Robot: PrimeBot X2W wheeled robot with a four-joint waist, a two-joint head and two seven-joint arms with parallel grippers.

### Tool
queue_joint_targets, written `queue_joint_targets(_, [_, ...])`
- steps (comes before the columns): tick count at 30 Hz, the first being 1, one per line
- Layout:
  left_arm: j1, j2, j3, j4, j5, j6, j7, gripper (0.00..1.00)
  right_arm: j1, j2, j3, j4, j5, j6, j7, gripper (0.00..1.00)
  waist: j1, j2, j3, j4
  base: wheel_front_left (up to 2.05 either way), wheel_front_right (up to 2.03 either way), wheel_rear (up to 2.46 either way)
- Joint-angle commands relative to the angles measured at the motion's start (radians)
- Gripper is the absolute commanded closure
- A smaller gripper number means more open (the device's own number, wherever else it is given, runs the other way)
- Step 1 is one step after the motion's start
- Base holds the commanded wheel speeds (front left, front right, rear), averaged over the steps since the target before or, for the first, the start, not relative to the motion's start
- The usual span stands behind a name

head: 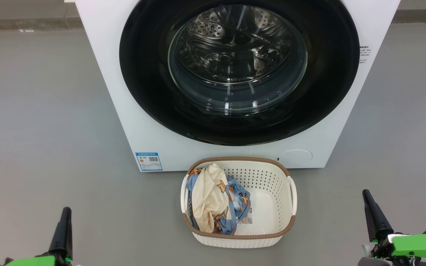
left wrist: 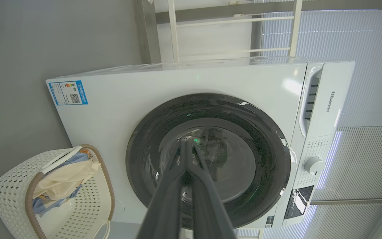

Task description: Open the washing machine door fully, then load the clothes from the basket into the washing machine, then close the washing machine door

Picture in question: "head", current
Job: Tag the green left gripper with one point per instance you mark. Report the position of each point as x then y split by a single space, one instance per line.
35 261

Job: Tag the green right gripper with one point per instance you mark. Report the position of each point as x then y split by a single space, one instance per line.
416 245

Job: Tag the blue fox print garment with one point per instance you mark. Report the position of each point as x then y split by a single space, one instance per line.
239 195

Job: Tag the cream and blue printed garment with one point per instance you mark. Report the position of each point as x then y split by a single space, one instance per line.
207 199

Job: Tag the washing machine door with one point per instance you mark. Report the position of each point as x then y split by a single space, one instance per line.
146 85

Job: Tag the white front-load washing machine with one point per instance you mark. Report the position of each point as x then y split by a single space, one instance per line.
102 55

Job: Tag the steel perforated washer drum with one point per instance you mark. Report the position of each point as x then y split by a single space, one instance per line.
231 40

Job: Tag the round white filter cover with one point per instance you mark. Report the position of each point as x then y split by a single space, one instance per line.
295 158

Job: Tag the cream laundry basket brown rim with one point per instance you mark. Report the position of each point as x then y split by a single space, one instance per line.
272 207

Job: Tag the blue energy label sticker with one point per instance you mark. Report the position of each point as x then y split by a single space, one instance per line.
149 161

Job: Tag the paper label inside basket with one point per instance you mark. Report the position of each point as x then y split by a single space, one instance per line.
248 218

